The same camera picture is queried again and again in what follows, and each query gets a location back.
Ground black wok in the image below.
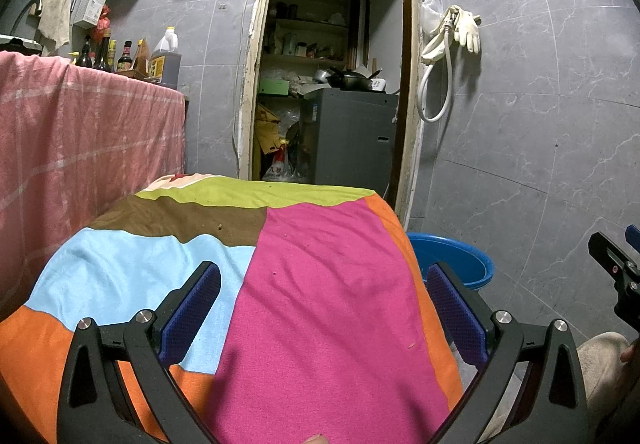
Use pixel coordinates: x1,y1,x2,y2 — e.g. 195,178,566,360
327,68,383,92

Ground blue plastic bucket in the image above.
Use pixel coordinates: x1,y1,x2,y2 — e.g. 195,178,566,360
406,232,496,292

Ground grey metal cabinet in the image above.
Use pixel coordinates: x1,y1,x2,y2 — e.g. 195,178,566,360
300,88,399,197

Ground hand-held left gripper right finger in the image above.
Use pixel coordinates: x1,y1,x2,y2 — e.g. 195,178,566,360
426,261,588,444

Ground wooden shelf unit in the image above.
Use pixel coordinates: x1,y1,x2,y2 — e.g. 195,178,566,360
260,0,361,97

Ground grey utensil holder box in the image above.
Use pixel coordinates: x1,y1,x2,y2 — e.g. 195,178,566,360
73,0,108,28

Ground beige dish cloth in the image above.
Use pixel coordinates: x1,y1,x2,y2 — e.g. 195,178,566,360
38,0,72,50

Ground pink checked cloth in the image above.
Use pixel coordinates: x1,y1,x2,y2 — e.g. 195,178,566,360
0,50,186,319

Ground white rubber gloves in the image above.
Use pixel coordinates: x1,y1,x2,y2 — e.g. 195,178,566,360
454,10,482,54

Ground tall dark sauce bottle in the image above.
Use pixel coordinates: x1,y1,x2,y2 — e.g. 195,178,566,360
92,28,113,72

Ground white hose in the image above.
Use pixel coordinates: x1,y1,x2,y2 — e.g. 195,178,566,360
417,6,463,122

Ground yellow bag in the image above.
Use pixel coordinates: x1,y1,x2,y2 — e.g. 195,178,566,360
256,104,282,155

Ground white sack with red top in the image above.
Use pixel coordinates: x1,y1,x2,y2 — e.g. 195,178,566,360
263,139,306,183

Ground short dark sauce bottle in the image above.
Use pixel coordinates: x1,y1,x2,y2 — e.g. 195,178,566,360
75,34,93,69

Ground colourful patchwork blanket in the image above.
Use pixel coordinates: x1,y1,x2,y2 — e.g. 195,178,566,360
0,174,466,444

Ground white sink basin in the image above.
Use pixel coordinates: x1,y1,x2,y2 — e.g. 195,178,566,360
0,34,41,55

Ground metal faucet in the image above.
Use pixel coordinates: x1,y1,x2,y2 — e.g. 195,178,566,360
12,0,43,37

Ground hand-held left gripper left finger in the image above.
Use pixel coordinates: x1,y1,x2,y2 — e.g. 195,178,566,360
56,260,222,444

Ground wooden door frame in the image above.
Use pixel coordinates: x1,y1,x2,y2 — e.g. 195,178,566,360
235,0,426,219

